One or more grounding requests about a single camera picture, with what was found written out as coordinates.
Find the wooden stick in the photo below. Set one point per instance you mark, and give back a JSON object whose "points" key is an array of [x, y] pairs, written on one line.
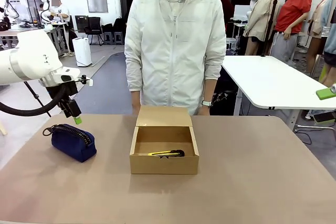
{"points": [[2, 129]]}

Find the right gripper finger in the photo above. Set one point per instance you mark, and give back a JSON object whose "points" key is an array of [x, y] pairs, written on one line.
{"points": [[326, 93], [325, 117]]}

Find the black office chair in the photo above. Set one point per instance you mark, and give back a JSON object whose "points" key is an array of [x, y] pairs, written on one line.
{"points": [[94, 28]]}

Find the person's left hand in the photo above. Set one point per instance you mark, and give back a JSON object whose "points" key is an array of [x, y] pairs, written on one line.
{"points": [[204, 111]]}

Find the person in white jacket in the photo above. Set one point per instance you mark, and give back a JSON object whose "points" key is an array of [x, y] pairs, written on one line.
{"points": [[176, 51]]}

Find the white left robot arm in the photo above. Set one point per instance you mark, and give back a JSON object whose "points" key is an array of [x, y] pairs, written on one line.
{"points": [[26, 58]]}

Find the grey stool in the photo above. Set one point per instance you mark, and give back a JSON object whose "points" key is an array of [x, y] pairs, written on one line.
{"points": [[117, 36]]}

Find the white side table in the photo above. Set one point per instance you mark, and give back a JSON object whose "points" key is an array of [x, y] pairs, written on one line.
{"points": [[262, 82]]}

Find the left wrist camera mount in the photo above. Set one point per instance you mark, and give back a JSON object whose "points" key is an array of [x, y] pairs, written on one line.
{"points": [[86, 80]]}

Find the person's left forearm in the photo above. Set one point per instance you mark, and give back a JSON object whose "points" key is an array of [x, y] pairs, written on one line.
{"points": [[210, 90]]}

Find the silver wristwatch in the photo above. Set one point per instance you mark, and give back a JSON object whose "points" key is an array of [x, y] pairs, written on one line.
{"points": [[207, 103]]}

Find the mannequin in beige coat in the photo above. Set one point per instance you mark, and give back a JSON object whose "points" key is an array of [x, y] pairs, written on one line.
{"points": [[258, 22]]}

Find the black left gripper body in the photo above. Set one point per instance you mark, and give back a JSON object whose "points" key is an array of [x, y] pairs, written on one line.
{"points": [[67, 92]]}

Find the grey workshop desk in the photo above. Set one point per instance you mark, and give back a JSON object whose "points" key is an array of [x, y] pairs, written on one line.
{"points": [[8, 32]]}

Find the brown cardboard box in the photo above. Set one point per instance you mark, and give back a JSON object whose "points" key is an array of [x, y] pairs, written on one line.
{"points": [[164, 165]]}

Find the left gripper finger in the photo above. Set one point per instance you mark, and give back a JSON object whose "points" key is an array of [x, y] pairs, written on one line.
{"points": [[62, 105], [73, 110]]}

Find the black bag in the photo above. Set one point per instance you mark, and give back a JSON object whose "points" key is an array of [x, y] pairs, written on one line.
{"points": [[225, 103]]}

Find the yellow utility knife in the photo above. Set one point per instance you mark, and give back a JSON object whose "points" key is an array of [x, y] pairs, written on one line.
{"points": [[164, 153]]}

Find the navy blue zipper pouch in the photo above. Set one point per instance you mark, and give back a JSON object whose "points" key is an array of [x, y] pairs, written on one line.
{"points": [[72, 145]]}

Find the white air purifier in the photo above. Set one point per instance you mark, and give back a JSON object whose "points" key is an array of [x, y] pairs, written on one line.
{"points": [[82, 52]]}

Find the black tripod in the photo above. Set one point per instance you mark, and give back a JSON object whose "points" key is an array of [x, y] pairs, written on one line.
{"points": [[39, 100]]}

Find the black stand pole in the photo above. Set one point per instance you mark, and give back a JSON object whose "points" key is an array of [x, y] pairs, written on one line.
{"points": [[270, 24]]}

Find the person's right hand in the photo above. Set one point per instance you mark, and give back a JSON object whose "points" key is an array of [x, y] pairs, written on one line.
{"points": [[136, 110]]}

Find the person's right forearm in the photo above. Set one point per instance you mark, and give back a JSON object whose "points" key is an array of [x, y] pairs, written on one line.
{"points": [[135, 98]]}

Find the figure in red t-shirt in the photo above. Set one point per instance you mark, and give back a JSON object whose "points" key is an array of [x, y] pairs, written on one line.
{"points": [[292, 14]]}

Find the mannequin with bucket hat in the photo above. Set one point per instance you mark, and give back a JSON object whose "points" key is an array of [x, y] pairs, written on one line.
{"points": [[323, 19]]}

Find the mannequin in dark red top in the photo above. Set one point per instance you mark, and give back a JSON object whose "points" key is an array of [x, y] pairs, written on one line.
{"points": [[227, 9]]}

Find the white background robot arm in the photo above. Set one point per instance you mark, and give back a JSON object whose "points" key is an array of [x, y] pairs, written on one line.
{"points": [[44, 1], [6, 9]]}

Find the seated man white shirt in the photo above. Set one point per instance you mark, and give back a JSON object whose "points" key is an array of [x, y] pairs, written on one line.
{"points": [[59, 10]]}

